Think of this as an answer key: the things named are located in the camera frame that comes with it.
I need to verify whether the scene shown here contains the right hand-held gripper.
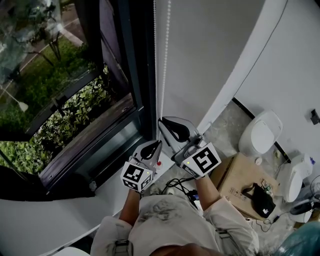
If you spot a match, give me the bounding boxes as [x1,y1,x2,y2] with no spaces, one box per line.
[157,116,223,180]

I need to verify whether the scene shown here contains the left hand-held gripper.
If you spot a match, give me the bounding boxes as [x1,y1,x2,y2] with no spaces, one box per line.
[121,140,164,193]

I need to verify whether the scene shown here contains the white bead pull chain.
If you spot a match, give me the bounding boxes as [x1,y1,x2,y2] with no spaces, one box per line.
[152,0,173,145]

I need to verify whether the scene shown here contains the person's left forearm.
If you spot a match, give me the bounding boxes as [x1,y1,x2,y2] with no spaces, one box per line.
[119,188,143,223]

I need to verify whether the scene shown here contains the person's right forearm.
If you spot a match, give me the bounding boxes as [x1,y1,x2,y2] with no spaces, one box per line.
[194,176,224,216]

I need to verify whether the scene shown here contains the brown cardboard box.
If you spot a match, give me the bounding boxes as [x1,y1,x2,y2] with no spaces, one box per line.
[209,152,280,221]

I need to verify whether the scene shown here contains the white toilet with closed lid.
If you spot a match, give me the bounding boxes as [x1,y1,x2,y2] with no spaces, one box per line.
[237,109,284,156]

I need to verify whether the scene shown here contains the person's beige shirt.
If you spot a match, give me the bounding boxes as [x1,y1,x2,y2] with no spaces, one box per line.
[89,193,260,256]

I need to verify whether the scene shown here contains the green shrubs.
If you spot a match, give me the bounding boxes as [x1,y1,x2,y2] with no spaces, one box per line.
[0,74,114,176]

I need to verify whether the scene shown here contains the black pouch bag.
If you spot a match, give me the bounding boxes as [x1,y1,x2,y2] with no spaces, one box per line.
[241,182,277,219]

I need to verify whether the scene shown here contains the person's head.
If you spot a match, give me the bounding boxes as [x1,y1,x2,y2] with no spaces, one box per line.
[152,241,223,256]

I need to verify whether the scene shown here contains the white window sill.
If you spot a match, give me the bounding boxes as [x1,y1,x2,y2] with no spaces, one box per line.
[0,149,176,256]

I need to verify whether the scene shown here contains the white toilet with side panel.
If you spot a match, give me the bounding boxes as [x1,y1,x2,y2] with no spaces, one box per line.
[277,152,314,203]

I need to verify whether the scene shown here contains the white ceramic basin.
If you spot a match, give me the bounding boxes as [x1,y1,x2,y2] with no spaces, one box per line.
[53,246,91,256]

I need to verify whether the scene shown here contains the white garden lamp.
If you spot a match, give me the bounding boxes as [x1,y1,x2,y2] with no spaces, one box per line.
[0,87,29,113]

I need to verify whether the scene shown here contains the thin garden trees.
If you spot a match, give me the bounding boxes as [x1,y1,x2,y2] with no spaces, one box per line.
[22,0,66,67]

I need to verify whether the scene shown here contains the grey round appliance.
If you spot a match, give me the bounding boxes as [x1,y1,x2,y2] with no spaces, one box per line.
[289,174,320,224]

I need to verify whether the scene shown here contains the dark window frame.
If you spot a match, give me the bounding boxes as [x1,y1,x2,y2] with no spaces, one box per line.
[0,0,158,202]

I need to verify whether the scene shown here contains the black cable bundle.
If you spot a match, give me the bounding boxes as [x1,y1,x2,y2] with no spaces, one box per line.
[163,177,201,209]

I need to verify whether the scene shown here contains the grey chest strap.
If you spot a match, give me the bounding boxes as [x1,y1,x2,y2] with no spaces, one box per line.
[113,238,132,256]

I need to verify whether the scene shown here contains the thin wall cable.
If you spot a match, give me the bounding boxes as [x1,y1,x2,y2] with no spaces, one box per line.
[224,0,290,106]

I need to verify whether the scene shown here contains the black wall bracket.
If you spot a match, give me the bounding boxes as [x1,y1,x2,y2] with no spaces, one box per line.
[310,108,320,126]

